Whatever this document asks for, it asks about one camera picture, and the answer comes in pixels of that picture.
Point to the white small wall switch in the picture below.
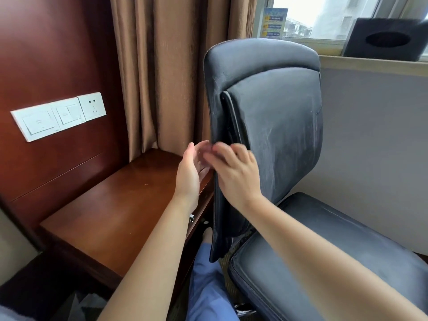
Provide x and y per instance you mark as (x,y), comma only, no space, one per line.
(68,113)

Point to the black tissue box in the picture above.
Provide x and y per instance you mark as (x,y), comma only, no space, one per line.
(354,46)

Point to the grey building roof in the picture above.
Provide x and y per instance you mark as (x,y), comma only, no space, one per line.
(297,28)

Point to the blue yellow notice card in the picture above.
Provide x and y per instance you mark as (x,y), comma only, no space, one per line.
(274,23)

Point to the beige curtain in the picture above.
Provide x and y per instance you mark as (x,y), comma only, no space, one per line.
(167,63)

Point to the person's right hand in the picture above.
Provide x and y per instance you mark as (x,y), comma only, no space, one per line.
(239,177)

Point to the person's left forearm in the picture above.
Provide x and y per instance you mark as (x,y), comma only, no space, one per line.
(147,267)

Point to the dark wooden baseboard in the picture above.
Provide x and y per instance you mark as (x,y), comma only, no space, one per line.
(422,257)

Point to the brown wooden nightstand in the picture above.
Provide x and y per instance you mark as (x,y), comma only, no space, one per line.
(110,213)

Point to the beige window sill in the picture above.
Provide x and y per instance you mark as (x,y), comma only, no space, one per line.
(367,65)

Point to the blue trousers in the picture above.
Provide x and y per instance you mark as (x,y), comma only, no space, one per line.
(207,290)

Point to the person's left hand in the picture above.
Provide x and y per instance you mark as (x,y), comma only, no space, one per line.
(190,177)

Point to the grey building with antenna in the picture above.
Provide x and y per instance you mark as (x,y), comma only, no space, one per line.
(344,16)

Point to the white plastic bag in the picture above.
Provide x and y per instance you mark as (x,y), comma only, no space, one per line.
(80,307)

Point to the white wide wall switch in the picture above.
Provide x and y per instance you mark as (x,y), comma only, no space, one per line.
(36,123)

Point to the dark wooden wall panel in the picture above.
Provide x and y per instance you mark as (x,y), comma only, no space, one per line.
(50,46)

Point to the grey window frame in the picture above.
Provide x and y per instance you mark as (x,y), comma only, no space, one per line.
(331,45)

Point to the black leather chair backrest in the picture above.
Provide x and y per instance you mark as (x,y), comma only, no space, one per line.
(277,123)

